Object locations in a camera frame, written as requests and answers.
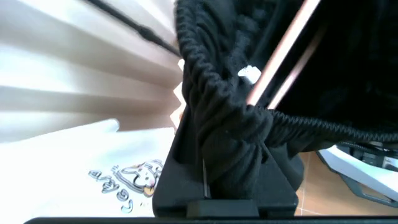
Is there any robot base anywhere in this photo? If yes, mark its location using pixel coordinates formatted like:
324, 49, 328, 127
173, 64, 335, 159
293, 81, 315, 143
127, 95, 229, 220
316, 141, 398, 208

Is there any pink clothes hanger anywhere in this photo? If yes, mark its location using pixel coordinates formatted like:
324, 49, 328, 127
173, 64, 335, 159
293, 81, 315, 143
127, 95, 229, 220
246, 0, 323, 110

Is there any white printed t-shirt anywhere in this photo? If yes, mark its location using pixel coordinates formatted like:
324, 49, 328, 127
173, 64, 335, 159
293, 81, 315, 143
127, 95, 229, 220
0, 118, 177, 218

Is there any black garment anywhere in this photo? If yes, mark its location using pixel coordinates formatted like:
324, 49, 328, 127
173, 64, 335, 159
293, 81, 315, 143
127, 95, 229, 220
174, 0, 398, 200

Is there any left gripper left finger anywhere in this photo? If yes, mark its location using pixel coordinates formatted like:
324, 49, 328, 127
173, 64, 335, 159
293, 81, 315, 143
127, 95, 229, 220
152, 108, 208, 218

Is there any beige curtain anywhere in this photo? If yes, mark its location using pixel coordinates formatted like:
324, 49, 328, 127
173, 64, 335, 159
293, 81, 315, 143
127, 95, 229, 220
0, 0, 185, 144

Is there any black clothes rack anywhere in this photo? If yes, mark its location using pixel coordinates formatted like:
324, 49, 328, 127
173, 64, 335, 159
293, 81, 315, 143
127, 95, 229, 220
86, 0, 182, 57

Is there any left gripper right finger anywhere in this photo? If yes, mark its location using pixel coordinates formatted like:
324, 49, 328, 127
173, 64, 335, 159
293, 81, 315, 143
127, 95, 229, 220
253, 144, 299, 218

